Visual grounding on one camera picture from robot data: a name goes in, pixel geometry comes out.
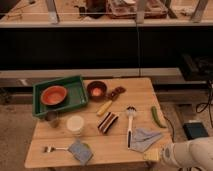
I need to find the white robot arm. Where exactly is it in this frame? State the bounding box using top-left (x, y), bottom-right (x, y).
top-left (143, 137), bottom-right (213, 171)

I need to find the striped layered cake toy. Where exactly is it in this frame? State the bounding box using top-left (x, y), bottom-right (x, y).
top-left (98, 112), bottom-right (119, 134)

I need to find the small metal cup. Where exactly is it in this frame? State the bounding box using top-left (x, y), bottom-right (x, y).
top-left (45, 111), bottom-right (60, 128)

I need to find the dark purple bowl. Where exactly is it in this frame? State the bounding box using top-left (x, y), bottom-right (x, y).
top-left (87, 81), bottom-right (107, 101)

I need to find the white lidded cup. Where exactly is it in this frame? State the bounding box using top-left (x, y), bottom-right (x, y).
top-left (66, 115), bottom-right (84, 136)

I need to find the small metal fork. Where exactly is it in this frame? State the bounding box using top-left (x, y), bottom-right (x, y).
top-left (43, 146), bottom-right (68, 153)

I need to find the black box on floor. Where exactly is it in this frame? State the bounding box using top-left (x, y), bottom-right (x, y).
top-left (183, 122), bottom-right (209, 140)

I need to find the wooden table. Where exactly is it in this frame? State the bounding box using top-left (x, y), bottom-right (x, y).
top-left (25, 78), bottom-right (172, 168)

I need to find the grey folded cloth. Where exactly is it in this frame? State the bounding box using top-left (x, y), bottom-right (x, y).
top-left (130, 128), bottom-right (163, 153)

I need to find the blue folded cloth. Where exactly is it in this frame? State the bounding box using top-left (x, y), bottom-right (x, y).
top-left (68, 140), bottom-right (93, 165)

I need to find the orange bowl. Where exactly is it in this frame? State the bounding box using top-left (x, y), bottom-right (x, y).
top-left (40, 85), bottom-right (68, 106)

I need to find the yellow corn cob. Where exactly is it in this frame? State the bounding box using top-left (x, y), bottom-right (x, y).
top-left (97, 100), bottom-right (112, 116)

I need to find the green plastic tray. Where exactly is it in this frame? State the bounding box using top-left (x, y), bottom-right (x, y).
top-left (32, 75), bottom-right (88, 119)

